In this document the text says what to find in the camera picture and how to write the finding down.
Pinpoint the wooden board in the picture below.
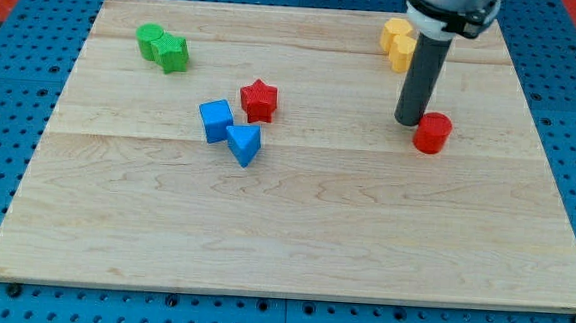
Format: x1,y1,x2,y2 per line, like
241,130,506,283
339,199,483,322
0,0,576,313

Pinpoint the green star block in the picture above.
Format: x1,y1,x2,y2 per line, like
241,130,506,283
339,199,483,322
151,33,189,74

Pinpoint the yellow heart block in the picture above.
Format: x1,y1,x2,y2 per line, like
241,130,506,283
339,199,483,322
388,35,417,73

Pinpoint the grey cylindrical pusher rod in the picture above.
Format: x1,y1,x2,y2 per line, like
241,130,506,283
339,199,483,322
394,33,452,127

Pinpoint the red star block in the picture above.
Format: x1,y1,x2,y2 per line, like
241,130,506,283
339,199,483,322
240,79,278,123

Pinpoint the robot wrist flange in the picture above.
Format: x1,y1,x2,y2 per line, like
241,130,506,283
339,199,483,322
405,0,502,41

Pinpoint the yellow hexagon block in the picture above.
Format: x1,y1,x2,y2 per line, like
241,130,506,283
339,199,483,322
379,18,413,52

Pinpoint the red cylinder block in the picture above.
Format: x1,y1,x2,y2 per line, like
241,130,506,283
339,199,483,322
412,112,453,154

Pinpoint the blue cube block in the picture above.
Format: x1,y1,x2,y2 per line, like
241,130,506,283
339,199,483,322
199,99,234,144

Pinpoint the green cylinder block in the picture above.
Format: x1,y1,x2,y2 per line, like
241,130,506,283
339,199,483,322
135,23,165,61

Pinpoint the blue triangle block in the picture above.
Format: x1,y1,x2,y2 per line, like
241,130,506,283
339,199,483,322
226,125,261,168

